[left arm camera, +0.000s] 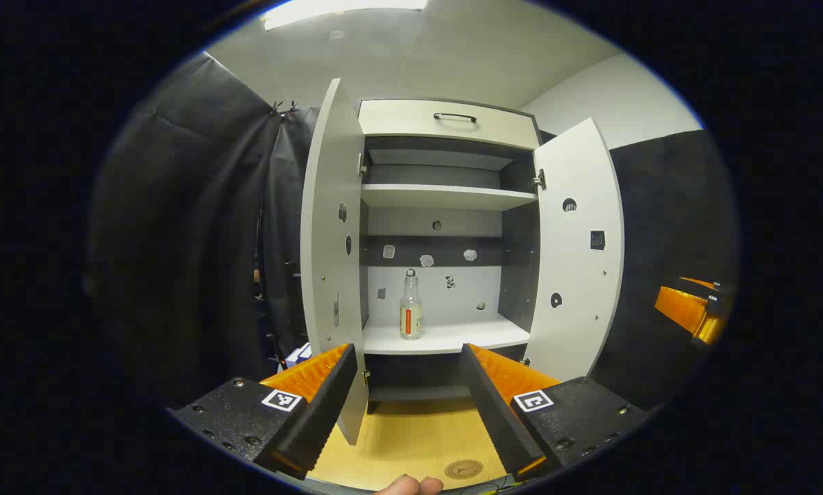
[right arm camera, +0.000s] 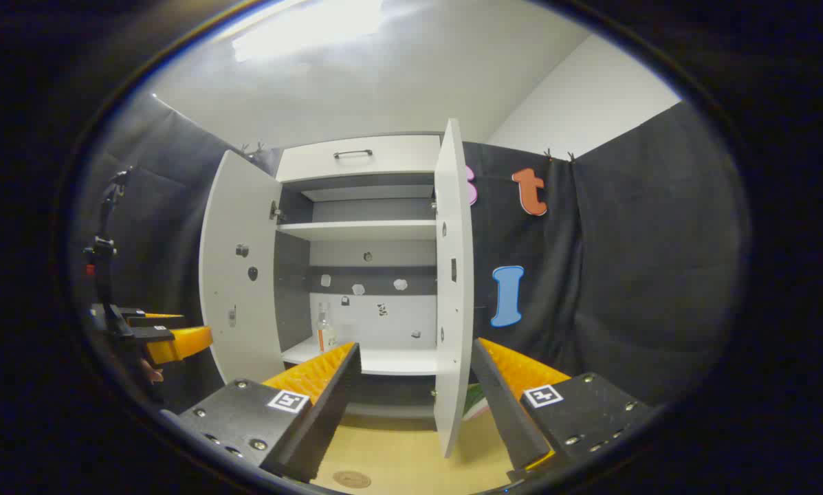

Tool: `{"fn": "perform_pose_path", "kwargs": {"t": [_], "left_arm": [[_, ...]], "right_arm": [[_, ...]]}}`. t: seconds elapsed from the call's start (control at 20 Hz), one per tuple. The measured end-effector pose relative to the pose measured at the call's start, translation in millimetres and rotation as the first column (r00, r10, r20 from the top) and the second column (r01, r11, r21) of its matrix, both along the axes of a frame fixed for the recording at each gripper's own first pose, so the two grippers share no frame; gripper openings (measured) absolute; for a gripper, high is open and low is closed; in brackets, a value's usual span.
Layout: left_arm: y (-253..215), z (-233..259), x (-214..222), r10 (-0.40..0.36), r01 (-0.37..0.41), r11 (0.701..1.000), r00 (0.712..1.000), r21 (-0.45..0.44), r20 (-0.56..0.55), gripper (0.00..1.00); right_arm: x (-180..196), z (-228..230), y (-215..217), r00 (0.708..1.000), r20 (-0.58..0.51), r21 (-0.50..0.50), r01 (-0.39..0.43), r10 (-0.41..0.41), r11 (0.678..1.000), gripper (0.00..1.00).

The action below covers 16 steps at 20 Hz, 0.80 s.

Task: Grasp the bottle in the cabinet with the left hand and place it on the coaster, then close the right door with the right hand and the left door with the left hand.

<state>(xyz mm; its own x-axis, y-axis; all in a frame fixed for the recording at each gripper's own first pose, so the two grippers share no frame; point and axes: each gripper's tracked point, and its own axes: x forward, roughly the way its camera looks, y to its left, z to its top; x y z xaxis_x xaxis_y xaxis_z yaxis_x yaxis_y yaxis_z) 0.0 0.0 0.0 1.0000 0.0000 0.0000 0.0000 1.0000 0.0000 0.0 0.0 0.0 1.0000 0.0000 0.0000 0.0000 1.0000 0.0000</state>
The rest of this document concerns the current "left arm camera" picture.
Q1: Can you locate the ceiling light panel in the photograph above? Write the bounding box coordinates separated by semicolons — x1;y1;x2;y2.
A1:
263;0;429;32

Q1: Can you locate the grey cabinet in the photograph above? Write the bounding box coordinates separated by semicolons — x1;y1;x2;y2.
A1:
356;98;542;413

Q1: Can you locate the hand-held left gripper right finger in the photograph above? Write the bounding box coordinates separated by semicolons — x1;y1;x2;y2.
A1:
461;342;652;482

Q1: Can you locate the black backdrop cloth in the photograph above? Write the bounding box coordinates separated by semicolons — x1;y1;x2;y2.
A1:
85;52;738;413

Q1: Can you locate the grey cabinet door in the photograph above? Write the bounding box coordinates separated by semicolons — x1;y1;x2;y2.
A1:
521;117;625;382
300;77;371;446

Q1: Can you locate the clear plastic bottle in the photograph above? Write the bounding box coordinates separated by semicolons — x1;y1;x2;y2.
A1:
399;268;424;341

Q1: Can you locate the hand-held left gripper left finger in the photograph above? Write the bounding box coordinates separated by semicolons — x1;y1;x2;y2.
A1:
167;342;359;481

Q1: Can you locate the grey cabinet drawer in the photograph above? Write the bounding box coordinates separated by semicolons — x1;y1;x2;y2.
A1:
358;98;542;151

